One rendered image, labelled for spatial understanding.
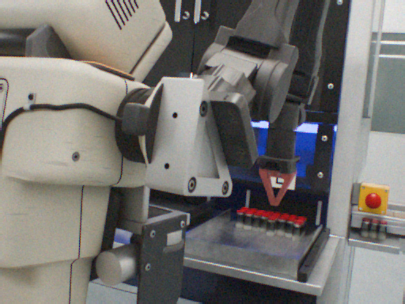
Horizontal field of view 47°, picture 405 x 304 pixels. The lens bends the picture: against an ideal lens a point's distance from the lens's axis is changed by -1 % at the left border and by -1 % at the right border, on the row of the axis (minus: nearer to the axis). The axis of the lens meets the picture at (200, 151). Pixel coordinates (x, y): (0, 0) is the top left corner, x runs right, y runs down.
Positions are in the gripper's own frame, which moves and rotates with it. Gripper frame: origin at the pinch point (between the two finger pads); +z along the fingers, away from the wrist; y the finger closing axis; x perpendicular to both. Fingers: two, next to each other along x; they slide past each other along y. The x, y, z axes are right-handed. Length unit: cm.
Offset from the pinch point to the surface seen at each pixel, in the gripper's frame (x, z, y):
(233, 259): 6.9, 13.3, -1.3
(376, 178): -11, 65, 495
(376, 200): -18.8, 3.0, 33.2
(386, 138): -15, 16, 497
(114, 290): 57, 47, 35
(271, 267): -1.2, 13.2, -1.3
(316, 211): -2.9, 11.1, 44.4
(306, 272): -8.4, 12.1, -3.2
